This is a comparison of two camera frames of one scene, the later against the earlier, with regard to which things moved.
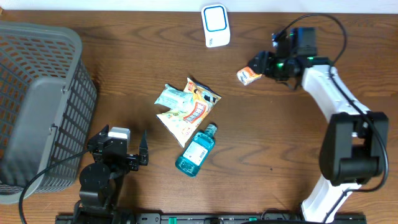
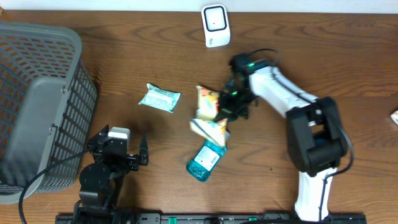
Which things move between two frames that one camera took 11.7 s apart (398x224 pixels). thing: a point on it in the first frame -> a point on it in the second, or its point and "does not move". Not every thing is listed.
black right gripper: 262,64 -> 226,114
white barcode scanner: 216,25 does not move
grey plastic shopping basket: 48,100 does not move
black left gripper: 132,162 does not move
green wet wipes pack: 175,99 -> 157,98
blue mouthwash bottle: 188,162 -> 201,166
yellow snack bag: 182,122 -> 207,102
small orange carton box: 246,75 -> 394,116
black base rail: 206,218 does not move
